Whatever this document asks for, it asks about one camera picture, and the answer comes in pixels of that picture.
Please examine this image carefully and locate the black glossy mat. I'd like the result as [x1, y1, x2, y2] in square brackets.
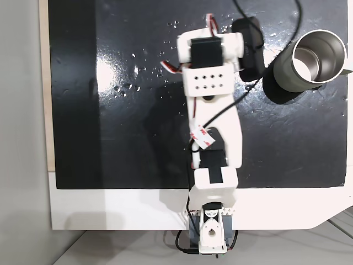
[48, 0, 347, 190]

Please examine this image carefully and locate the red white tape label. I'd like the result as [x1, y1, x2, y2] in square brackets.
[190, 125, 216, 150]

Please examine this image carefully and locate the black base cable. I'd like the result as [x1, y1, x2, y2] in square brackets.
[175, 230, 200, 255]

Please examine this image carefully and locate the beige wooden board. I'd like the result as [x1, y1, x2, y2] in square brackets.
[38, 0, 56, 172]

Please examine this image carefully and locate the black oval camera box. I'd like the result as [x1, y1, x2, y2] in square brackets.
[231, 16, 266, 82]

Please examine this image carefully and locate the stainless steel cup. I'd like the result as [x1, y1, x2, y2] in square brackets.
[262, 29, 353, 104]

